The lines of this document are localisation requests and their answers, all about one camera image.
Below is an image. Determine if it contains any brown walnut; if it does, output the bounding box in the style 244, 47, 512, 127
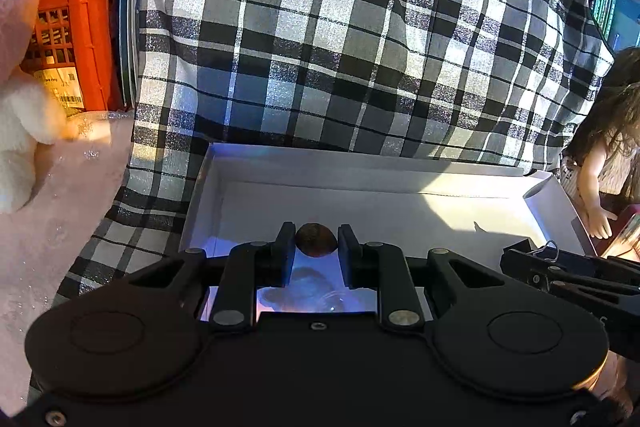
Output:
295, 222, 337, 259

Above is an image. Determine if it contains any long-haired baby doll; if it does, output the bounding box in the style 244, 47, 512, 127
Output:
560, 47, 640, 240

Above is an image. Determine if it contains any white cardboard box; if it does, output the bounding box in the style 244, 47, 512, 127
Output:
177, 142, 598, 323

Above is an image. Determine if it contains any red-cased smartphone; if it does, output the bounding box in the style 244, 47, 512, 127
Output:
602, 204, 640, 263

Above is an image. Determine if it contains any black white plaid cloth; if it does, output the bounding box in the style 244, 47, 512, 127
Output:
57, 0, 640, 308

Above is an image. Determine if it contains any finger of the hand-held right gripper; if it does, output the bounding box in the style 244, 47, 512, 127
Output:
525, 249, 640, 282
529, 274, 640, 315

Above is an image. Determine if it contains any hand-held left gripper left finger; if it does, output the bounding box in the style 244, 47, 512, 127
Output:
127, 221, 297, 333

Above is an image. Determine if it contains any black binder clip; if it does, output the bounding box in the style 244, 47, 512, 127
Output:
500, 239, 563, 277

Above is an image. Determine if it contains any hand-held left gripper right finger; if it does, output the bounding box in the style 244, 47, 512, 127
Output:
337, 223, 506, 333

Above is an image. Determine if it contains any pink rabbit plush toy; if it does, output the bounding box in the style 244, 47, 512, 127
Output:
0, 0, 68, 215

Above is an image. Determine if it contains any red plastic crate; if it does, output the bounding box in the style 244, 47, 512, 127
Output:
22, 0, 126, 118

